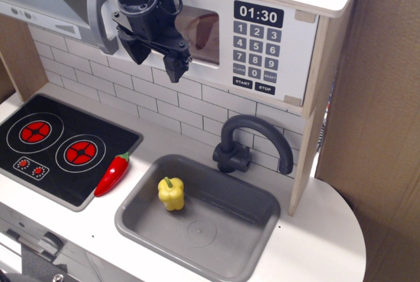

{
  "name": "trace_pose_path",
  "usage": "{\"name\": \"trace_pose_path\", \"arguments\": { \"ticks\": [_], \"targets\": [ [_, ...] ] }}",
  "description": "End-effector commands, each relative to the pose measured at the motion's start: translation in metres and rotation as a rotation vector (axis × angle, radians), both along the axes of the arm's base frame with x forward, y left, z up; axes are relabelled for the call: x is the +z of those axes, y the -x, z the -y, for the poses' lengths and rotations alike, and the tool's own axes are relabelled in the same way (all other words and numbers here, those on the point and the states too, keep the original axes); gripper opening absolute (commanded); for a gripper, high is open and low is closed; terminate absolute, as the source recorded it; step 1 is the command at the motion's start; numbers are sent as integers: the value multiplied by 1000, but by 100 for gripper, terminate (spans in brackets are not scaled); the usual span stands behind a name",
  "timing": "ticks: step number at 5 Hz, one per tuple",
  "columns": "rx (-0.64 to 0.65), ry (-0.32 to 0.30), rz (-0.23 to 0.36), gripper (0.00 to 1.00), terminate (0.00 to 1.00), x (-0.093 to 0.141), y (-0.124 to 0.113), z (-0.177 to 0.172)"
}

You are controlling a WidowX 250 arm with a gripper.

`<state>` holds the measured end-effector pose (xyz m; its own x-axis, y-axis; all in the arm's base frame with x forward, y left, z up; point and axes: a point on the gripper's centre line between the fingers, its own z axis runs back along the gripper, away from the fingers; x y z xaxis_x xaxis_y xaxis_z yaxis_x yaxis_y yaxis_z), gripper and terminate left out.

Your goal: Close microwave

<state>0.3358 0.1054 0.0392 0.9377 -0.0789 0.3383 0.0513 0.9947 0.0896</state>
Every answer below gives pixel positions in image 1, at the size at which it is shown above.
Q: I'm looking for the black toy stovetop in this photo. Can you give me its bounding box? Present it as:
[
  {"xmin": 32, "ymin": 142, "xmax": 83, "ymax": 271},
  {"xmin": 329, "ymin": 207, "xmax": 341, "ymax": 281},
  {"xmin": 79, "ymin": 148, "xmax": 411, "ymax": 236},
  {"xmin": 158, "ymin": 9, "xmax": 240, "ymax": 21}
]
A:
[{"xmin": 1, "ymin": 94, "xmax": 143, "ymax": 212}]

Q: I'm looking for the grey oven front panel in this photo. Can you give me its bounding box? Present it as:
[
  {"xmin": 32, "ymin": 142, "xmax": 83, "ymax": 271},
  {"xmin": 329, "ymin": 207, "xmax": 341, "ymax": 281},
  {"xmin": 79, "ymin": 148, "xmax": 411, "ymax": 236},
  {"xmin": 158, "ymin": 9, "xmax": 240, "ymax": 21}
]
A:
[{"xmin": 1, "ymin": 203, "xmax": 139, "ymax": 281}]

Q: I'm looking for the white toy microwave door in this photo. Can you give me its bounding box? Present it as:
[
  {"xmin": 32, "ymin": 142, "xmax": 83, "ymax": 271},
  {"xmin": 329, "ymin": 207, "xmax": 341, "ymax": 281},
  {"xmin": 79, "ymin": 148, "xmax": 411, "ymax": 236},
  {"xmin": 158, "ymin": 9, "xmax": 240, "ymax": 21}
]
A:
[{"xmin": 80, "ymin": 0, "xmax": 320, "ymax": 108}]

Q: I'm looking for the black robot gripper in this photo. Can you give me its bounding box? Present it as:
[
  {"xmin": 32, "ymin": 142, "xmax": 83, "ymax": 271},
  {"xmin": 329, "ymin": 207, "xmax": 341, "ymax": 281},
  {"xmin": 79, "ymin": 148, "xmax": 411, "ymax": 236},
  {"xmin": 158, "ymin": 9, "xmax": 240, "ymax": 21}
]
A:
[{"xmin": 112, "ymin": 0, "xmax": 191, "ymax": 83}]

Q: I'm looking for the brown cardboard box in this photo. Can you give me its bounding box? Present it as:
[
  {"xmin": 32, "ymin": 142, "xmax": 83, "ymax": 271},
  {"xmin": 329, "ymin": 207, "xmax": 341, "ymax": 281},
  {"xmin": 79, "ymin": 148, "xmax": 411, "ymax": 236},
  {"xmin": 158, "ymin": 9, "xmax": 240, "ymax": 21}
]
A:
[{"xmin": 316, "ymin": 0, "xmax": 419, "ymax": 281}]

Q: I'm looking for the grey microwave door handle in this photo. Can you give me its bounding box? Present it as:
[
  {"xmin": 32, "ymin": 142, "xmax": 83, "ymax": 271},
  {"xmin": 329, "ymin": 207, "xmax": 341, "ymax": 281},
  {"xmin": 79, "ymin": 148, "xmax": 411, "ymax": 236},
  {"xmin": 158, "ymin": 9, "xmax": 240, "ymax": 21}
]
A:
[{"xmin": 87, "ymin": 0, "xmax": 119, "ymax": 55}]

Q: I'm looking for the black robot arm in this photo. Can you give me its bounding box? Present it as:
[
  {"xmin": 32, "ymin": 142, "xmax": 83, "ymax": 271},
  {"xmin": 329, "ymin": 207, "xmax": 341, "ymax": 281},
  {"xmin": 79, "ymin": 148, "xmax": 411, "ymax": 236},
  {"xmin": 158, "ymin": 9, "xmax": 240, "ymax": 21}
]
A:
[{"xmin": 112, "ymin": 0, "xmax": 192, "ymax": 83}]

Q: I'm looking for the red toy chili pepper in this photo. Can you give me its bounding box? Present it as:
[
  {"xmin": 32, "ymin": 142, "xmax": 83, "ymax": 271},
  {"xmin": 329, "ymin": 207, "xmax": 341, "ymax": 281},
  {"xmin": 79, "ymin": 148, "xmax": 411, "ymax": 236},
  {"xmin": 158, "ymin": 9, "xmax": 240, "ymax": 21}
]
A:
[{"xmin": 94, "ymin": 152, "xmax": 130, "ymax": 197}]

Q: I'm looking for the dark grey toy faucet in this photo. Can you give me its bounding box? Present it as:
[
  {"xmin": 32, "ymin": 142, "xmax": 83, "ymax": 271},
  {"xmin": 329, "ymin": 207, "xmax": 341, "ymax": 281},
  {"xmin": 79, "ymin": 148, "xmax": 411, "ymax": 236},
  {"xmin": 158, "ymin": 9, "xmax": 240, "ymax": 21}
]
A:
[{"xmin": 213, "ymin": 115, "xmax": 294, "ymax": 175}]

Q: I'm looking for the grey toy sink basin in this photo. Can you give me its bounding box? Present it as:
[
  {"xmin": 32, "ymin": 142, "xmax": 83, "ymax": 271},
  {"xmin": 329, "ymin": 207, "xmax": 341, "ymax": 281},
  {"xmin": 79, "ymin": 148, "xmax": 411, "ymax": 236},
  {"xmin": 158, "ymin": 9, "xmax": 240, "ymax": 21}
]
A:
[{"xmin": 115, "ymin": 155, "xmax": 280, "ymax": 281}]

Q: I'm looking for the yellow toy bell pepper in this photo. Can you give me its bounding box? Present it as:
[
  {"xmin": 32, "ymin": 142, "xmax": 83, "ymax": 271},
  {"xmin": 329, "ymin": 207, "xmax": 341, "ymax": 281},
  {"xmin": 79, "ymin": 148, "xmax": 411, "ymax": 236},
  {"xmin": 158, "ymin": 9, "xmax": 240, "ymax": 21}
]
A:
[{"xmin": 157, "ymin": 176, "xmax": 185, "ymax": 211}]

